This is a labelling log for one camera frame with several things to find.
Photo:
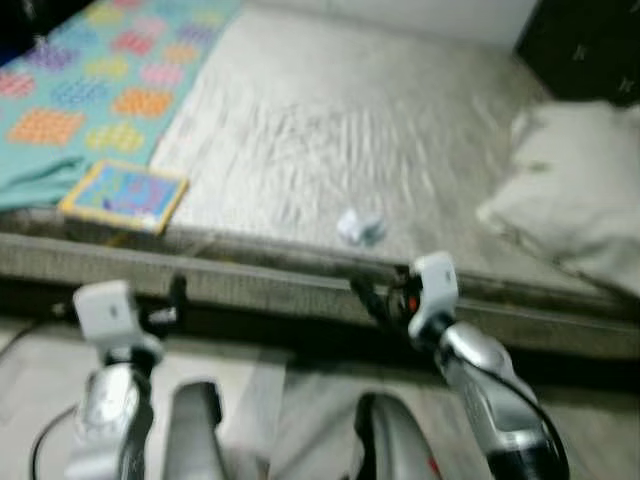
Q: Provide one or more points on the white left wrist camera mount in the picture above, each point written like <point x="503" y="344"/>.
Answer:
<point x="105" y="310"/>

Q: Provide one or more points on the silver left robot leg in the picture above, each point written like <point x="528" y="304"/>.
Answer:
<point x="195" y="440"/>

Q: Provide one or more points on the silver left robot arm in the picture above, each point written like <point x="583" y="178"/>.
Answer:
<point x="110" y="420"/>

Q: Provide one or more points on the silver robot leg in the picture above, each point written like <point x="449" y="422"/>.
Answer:
<point x="395" y="445"/>
<point x="195" y="440"/>

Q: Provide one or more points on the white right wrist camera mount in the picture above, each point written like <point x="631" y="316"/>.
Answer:
<point x="435" y="285"/>

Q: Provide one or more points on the silver right robot leg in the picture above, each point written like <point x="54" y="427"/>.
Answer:
<point x="395" y="445"/>

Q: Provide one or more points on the grey quilted mattress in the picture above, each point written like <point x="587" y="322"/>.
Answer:
<point x="350" y="150"/>

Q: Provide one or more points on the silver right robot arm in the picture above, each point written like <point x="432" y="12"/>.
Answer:
<point x="490" y="400"/>

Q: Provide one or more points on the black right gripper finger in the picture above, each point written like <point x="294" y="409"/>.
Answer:
<point x="372" y="300"/>

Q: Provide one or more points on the white pillow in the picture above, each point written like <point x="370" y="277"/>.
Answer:
<point x="570" y="190"/>

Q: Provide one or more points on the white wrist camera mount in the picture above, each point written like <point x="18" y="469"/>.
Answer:
<point x="435" y="285"/>
<point x="105" y="310"/>

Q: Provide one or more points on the colourful children's board book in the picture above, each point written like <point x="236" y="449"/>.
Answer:
<point x="125" y="195"/>

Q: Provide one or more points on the black tufted headboard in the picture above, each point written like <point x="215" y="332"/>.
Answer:
<point x="580" y="50"/>

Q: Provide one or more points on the crumpled white paper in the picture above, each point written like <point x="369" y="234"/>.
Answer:
<point x="360" y="228"/>

